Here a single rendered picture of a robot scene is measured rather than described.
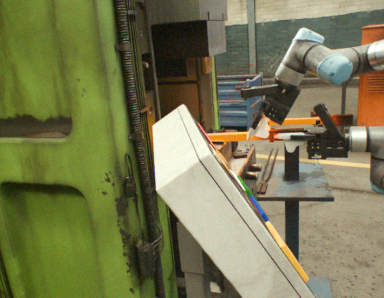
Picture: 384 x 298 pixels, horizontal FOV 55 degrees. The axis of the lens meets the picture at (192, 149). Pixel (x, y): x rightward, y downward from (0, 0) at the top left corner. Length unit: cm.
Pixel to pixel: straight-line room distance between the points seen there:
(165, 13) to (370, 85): 379
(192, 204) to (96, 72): 46
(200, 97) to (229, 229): 101
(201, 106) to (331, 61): 60
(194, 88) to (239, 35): 789
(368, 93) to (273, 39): 471
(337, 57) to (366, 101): 365
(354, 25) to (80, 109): 804
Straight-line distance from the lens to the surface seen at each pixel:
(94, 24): 82
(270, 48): 906
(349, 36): 869
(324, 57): 103
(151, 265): 99
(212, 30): 109
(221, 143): 119
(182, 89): 146
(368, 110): 468
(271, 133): 115
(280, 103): 114
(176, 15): 102
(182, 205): 45
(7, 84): 106
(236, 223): 47
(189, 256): 68
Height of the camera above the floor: 133
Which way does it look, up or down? 17 degrees down
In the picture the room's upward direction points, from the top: 5 degrees counter-clockwise
